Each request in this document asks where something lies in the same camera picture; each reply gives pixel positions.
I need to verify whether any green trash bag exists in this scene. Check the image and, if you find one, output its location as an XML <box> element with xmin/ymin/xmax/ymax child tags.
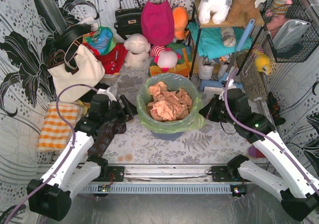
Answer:
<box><xmin>136</xmin><ymin>73</ymin><xmax>205</xmax><ymax>134</ymax></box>

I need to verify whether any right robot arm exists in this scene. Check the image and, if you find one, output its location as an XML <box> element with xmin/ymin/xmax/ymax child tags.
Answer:
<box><xmin>199</xmin><ymin>89</ymin><xmax>319</xmax><ymax>222</ymax></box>

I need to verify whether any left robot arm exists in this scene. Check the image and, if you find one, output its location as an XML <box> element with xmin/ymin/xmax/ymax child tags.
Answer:
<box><xmin>27</xmin><ymin>94</ymin><xmax>137</xmax><ymax>221</ymax></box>

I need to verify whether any blue trash bin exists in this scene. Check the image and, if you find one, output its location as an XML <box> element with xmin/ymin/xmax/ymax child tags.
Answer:
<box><xmin>151</xmin><ymin>131</ymin><xmax>184</xmax><ymax>141</ymax></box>

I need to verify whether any cream canvas tote bag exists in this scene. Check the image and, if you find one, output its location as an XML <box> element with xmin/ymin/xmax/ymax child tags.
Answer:
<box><xmin>48</xmin><ymin>44</ymin><xmax>105</xmax><ymax>103</ymax></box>

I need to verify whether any magenta fuzzy bag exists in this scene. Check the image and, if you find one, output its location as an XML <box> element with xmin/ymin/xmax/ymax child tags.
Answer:
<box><xmin>141</xmin><ymin>0</ymin><xmax>174</xmax><ymax>46</ymax></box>

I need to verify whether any brown floral cloth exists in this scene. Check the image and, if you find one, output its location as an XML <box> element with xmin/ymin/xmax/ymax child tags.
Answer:
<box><xmin>88</xmin><ymin>119</ymin><xmax>127</xmax><ymax>158</ymax></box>

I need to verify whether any crumpled orange paper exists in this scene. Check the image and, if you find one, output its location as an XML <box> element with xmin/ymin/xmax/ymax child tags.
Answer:
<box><xmin>147</xmin><ymin>82</ymin><xmax>193</xmax><ymax>122</ymax></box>

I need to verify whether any red cloth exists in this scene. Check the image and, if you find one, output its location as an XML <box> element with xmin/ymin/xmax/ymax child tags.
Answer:
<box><xmin>96</xmin><ymin>43</ymin><xmax>128</xmax><ymax>75</ymax></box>

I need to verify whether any orange checkered towel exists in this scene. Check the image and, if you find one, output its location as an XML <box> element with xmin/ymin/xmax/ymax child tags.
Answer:
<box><xmin>37</xmin><ymin>102</ymin><xmax>83</xmax><ymax>152</ymax></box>

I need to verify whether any purple orange sock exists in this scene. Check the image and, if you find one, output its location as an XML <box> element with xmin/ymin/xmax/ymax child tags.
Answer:
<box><xmin>248</xmin><ymin>145</ymin><xmax>266</xmax><ymax>158</ymax></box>

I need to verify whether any rainbow striped cloth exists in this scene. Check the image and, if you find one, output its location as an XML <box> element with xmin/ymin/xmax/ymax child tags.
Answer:
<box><xmin>148</xmin><ymin>42</ymin><xmax>193</xmax><ymax>77</ymax></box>

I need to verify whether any pink head plush doll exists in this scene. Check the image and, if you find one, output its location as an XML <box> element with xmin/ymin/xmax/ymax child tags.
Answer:
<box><xmin>150</xmin><ymin>45</ymin><xmax>181</xmax><ymax>73</ymax></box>

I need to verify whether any yellow plush duck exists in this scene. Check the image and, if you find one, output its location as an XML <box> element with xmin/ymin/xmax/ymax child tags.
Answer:
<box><xmin>252</xmin><ymin>46</ymin><xmax>271</xmax><ymax>75</ymax></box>

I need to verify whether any teal folded cloth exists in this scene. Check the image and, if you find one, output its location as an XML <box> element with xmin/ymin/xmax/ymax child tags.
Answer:
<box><xmin>187</xmin><ymin>22</ymin><xmax>252</xmax><ymax>59</ymax></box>

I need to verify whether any black leather handbag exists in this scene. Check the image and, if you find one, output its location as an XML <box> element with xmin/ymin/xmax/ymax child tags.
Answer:
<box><xmin>114</xmin><ymin>0</ymin><xmax>143</xmax><ymax>40</ymax></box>

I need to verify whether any orange plush toy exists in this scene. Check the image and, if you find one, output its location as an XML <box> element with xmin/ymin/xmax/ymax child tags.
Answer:
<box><xmin>172</xmin><ymin>6</ymin><xmax>189</xmax><ymax>40</ymax></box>

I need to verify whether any silver foil pouch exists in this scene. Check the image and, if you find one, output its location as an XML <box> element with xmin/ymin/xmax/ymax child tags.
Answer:
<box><xmin>272</xmin><ymin>19</ymin><xmax>311</xmax><ymax>50</ymax></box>

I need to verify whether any brown teddy bear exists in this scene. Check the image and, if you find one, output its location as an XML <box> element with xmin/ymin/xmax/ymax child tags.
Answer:
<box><xmin>226</xmin><ymin>0</ymin><xmax>261</xmax><ymax>22</ymax></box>

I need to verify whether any white plush dog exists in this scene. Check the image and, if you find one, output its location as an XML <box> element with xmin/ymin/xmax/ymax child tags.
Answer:
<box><xmin>198</xmin><ymin>0</ymin><xmax>232</xmax><ymax>24</ymax></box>

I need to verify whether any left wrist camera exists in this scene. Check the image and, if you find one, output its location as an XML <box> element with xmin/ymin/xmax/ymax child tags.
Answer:
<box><xmin>97</xmin><ymin>87</ymin><xmax>117</xmax><ymax>101</ymax></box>

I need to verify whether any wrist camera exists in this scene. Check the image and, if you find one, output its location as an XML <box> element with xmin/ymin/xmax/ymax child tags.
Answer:
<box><xmin>97</xmin><ymin>87</ymin><xmax>117</xmax><ymax>101</ymax></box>
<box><xmin>225</xmin><ymin>78</ymin><xmax>237</xmax><ymax>90</ymax></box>

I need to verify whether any blue handled broom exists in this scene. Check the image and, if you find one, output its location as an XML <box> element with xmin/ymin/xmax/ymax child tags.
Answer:
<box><xmin>200</xmin><ymin>18</ymin><xmax>255</xmax><ymax>92</ymax></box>

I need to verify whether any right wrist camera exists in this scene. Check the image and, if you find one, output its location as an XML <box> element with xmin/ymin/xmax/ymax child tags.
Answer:
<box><xmin>225</xmin><ymin>78</ymin><xmax>237</xmax><ymax>90</ymax></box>

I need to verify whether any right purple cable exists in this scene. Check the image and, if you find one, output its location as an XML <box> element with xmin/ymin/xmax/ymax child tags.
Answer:
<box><xmin>223</xmin><ymin>68</ymin><xmax>319</xmax><ymax>197</ymax></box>

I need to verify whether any purple cable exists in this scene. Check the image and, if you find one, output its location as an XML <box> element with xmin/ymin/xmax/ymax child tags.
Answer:
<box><xmin>223</xmin><ymin>68</ymin><xmax>319</xmax><ymax>197</ymax></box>
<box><xmin>2</xmin><ymin>83</ymin><xmax>100</xmax><ymax>224</ymax></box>

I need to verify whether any black wire basket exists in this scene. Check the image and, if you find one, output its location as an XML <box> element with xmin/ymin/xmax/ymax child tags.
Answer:
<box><xmin>260</xmin><ymin>0</ymin><xmax>319</xmax><ymax>63</ymax></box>

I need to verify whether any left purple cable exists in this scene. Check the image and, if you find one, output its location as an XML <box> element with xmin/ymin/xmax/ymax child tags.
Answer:
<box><xmin>2</xmin><ymin>83</ymin><xmax>100</xmax><ymax>224</ymax></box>

